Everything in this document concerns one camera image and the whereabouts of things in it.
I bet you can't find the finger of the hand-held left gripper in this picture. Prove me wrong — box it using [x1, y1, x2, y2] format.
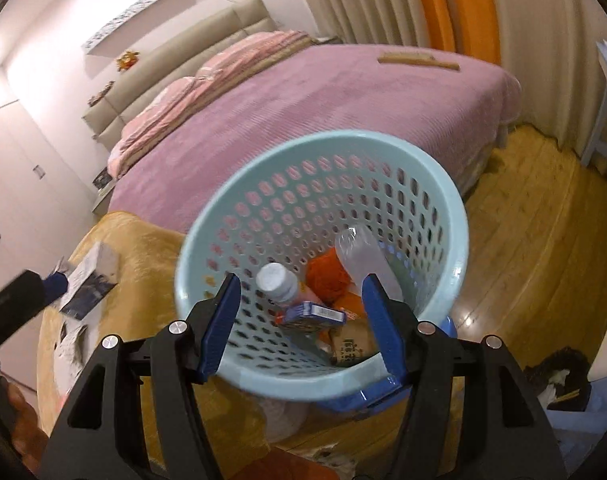
[16, 269, 70, 308]

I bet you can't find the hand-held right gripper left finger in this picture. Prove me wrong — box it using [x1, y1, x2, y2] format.
[44, 272, 244, 480]

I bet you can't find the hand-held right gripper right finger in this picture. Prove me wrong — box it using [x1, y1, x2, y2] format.
[361, 272, 567, 480]

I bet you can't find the white and blue milk carton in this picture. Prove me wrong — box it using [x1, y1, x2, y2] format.
[276, 301, 347, 334]
[58, 242, 120, 319]

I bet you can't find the clear plastic bottle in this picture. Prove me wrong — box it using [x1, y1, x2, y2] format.
[333, 227, 405, 307]

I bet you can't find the orange plastic packet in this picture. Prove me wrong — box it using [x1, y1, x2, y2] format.
[305, 247, 353, 307]

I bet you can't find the white capped plastic bottle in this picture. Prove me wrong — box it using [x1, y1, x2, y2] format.
[256, 262, 300, 307]

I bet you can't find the light blue plastic basket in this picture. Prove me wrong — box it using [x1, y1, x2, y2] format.
[175, 130, 469, 403]

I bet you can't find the blue plastic stool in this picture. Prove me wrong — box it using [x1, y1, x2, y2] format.
[313, 315, 459, 414]

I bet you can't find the white wardrobe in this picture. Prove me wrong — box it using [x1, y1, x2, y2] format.
[0, 95, 97, 311]

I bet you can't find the leopard print cloth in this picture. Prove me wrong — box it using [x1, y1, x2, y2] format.
[86, 81, 116, 107]

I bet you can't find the bed with purple bedspread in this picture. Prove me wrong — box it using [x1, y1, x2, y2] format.
[81, 0, 524, 233]

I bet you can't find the pink pillow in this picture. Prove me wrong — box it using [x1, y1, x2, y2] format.
[196, 32, 284, 81]
[154, 76, 207, 117]

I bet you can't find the brown plush toy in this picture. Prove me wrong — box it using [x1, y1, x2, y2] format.
[115, 50, 142, 72]

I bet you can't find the wooden brush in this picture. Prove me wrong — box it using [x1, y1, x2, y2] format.
[377, 51, 461, 72]

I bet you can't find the orange curtain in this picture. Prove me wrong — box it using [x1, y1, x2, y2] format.
[408, 0, 457, 54]
[443, 0, 502, 66]

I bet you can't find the beige curtain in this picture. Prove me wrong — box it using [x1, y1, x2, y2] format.
[488, 0, 607, 156]
[286, 0, 434, 51]

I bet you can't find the white printed wall shelf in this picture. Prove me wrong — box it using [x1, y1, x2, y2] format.
[82, 0, 197, 54]

